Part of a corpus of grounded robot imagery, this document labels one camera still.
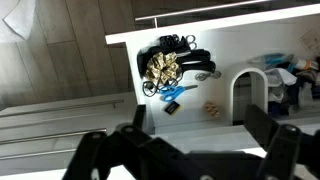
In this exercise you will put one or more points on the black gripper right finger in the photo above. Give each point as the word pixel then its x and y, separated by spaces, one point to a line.
pixel 283 146

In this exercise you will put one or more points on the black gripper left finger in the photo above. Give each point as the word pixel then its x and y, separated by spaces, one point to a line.
pixel 100 156

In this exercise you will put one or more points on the white open vanity drawer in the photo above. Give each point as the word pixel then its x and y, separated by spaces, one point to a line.
pixel 216 96

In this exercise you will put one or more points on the white vanity cabinet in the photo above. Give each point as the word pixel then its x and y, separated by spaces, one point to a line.
pixel 50 155

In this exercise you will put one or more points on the dark clothing pile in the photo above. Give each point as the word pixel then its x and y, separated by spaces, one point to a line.
pixel 293 96

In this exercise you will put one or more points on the white crumpled cloth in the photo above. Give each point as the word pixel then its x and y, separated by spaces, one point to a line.
pixel 283 76
pixel 275 95

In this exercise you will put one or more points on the wooden hair clip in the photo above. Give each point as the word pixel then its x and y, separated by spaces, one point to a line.
pixel 212 110

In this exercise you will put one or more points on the white U-shaped pipe guard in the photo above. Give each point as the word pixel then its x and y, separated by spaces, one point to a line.
pixel 248 70

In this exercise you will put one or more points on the black yellow small card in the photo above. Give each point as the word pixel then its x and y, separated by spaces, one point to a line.
pixel 171 109

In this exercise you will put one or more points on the orange white tube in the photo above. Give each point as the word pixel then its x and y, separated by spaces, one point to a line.
pixel 305 63

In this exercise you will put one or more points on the blue plastic package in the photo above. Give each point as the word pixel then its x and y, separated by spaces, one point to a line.
pixel 271 59

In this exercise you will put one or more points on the silver metal clasp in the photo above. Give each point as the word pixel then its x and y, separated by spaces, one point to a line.
pixel 201 76

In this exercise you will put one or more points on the gold scrunchie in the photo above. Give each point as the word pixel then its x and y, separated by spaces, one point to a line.
pixel 161 66

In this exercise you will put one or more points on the black hair clips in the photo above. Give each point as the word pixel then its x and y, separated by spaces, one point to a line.
pixel 171 40

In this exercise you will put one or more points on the white floor mat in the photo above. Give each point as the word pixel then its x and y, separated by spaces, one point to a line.
pixel 16 20

